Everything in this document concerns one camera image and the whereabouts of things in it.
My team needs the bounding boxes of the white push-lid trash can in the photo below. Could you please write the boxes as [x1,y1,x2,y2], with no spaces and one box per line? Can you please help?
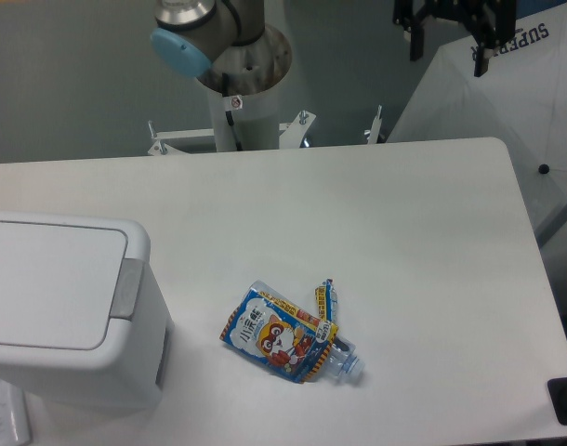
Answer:
[0,211,174,409]

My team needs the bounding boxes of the white umbrella with lettering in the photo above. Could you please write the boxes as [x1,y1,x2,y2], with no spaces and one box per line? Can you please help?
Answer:
[389,3,567,227]

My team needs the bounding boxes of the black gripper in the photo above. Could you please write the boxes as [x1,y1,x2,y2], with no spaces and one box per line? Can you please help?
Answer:
[392,0,517,77]

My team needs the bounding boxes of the white paper sheet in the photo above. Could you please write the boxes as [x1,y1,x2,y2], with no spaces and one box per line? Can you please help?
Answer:
[0,379,32,445]

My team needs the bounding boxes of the black device at table edge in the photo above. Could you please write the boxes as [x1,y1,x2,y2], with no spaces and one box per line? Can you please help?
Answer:
[547,377,567,426]

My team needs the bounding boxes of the black cable on pedestal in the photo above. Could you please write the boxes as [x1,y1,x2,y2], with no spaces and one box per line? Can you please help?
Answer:
[220,72,244,152]

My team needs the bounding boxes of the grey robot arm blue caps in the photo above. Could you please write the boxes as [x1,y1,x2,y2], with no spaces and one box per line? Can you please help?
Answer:
[151,1,517,78]

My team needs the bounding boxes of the white metal base frame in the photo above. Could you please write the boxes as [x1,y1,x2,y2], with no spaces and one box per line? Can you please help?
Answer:
[146,104,385,157]

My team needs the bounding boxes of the crushed plastic bottle colourful label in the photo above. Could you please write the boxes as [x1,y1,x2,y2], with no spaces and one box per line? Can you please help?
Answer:
[220,279,365,385]

